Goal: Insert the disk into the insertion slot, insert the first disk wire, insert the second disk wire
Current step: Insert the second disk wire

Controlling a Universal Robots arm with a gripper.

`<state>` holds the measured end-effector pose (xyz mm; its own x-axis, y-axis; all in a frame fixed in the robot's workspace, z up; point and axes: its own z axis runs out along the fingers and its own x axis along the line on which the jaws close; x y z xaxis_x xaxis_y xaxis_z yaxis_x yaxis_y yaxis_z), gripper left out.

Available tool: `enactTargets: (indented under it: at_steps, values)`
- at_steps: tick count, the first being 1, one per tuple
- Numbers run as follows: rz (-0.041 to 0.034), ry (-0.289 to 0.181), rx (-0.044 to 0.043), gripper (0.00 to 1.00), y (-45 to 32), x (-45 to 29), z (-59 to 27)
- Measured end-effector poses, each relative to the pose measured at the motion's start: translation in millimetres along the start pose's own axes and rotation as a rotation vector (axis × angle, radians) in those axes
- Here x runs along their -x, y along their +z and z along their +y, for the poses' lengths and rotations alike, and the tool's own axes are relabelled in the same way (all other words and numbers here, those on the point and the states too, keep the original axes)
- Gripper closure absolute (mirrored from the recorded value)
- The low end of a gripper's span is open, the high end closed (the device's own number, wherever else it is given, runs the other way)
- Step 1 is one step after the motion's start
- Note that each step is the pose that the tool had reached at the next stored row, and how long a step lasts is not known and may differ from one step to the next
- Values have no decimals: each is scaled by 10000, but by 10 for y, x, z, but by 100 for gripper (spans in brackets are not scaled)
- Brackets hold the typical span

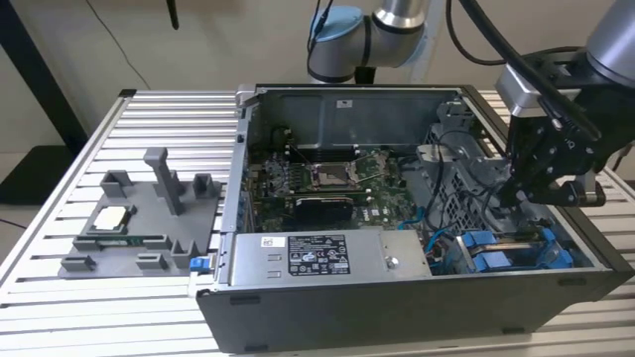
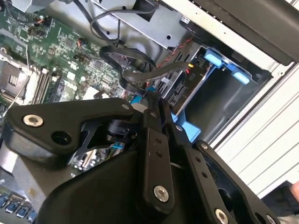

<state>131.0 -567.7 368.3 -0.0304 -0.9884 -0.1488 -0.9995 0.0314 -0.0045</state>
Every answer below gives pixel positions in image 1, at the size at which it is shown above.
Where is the green RAM stick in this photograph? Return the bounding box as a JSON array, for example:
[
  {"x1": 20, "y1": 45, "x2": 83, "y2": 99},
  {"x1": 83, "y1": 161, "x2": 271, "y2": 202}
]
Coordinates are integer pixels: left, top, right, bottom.
[{"x1": 97, "y1": 235, "x2": 165, "y2": 247}]

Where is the grey metal disk bay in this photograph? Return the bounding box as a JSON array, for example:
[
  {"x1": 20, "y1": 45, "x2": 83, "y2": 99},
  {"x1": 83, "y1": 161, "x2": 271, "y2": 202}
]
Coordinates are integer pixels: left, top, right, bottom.
[{"x1": 415, "y1": 99, "x2": 550, "y2": 232}]

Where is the silver CPU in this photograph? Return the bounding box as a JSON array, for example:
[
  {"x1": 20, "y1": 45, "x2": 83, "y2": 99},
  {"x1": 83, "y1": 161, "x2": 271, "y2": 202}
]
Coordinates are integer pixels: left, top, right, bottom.
[{"x1": 85, "y1": 203, "x2": 139, "y2": 234}]

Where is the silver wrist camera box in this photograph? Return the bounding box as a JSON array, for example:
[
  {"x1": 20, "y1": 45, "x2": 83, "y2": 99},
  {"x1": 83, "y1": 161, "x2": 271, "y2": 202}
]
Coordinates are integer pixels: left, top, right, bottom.
[{"x1": 493, "y1": 62, "x2": 583, "y2": 118}]

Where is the black stand post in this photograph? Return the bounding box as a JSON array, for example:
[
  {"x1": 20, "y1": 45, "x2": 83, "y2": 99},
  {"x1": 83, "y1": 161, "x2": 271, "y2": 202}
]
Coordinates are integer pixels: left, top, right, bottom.
[{"x1": 0, "y1": 0, "x2": 91, "y2": 152}]

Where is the black hanging antenna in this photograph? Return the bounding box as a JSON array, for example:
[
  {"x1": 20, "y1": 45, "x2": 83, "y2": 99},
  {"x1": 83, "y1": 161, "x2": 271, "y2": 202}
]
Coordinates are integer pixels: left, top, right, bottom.
[{"x1": 164, "y1": 0, "x2": 180, "y2": 30}]

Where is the black stand base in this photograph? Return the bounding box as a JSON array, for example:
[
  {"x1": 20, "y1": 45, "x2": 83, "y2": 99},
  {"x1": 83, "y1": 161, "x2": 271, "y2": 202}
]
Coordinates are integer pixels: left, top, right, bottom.
[{"x1": 0, "y1": 144, "x2": 76, "y2": 206}]

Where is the blue disk wire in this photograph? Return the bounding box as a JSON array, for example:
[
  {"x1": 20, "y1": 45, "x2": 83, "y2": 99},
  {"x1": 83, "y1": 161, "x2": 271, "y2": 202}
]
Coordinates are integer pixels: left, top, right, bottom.
[{"x1": 400, "y1": 214, "x2": 468, "y2": 258}]

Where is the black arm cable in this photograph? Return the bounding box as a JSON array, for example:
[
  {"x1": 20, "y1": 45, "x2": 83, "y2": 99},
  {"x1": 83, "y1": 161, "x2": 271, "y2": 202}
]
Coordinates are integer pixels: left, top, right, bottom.
[{"x1": 444, "y1": 0, "x2": 602, "y2": 143}]

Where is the black RAM slot bank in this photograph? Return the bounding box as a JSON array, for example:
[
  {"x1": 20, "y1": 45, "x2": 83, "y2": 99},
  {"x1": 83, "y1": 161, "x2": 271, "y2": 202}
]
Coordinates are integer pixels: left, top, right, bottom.
[{"x1": 288, "y1": 142, "x2": 359, "y2": 158}]

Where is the thin black wall wire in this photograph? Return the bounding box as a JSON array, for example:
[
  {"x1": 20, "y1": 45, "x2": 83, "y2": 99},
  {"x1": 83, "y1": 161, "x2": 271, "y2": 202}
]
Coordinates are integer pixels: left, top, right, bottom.
[{"x1": 80, "y1": 0, "x2": 153, "y2": 91}]

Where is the black disk wire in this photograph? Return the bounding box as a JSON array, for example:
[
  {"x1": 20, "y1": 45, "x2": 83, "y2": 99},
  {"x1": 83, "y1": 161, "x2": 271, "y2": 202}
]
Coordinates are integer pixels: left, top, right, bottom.
[{"x1": 427, "y1": 130, "x2": 503, "y2": 232}]

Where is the CPU socket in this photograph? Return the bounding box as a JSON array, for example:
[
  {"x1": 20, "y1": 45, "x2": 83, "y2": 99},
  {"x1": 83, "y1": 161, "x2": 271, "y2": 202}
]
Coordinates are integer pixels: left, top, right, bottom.
[{"x1": 308, "y1": 161, "x2": 359, "y2": 190}]

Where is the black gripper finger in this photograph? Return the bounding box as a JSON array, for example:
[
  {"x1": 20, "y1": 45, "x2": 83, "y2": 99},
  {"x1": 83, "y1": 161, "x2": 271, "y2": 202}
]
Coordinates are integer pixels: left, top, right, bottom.
[
  {"x1": 497, "y1": 162, "x2": 536, "y2": 208},
  {"x1": 536, "y1": 173, "x2": 608, "y2": 208}
]

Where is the silver power supply unit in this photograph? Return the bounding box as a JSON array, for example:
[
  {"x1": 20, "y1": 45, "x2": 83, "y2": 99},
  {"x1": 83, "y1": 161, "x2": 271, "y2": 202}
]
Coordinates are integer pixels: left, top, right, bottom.
[{"x1": 229, "y1": 228, "x2": 433, "y2": 286}]

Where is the green motherboard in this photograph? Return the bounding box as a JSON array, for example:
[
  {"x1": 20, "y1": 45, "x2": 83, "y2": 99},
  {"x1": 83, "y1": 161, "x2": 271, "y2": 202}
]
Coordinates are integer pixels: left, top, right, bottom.
[{"x1": 245, "y1": 147, "x2": 424, "y2": 234}]

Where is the grey parts rack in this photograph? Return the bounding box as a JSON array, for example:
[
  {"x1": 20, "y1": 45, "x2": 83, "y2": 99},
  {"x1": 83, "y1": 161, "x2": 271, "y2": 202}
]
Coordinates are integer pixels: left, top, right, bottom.
[{"x1": 57, "y1": 146, "x2": 225, "y2": 280}]

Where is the metal socket cover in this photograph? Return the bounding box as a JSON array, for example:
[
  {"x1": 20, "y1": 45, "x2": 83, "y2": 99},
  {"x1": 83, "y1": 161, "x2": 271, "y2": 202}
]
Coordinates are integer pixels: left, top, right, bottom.
[{"x1": 352, "y1": 151, "x2": 393, "y2": 176}]

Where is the open grey PC case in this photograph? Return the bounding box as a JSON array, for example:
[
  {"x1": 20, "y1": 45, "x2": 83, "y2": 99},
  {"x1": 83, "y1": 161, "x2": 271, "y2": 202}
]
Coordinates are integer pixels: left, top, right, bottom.
[{"x1": 195, "y1": 83, "x2": 635, "y2": 355}]

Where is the hard disk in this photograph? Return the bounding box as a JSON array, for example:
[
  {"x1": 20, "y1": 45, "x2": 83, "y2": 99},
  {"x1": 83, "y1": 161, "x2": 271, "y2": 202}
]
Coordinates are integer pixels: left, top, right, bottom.
[{"x1": 455, "y1": 225, "x2": 578, "y2": 275}]

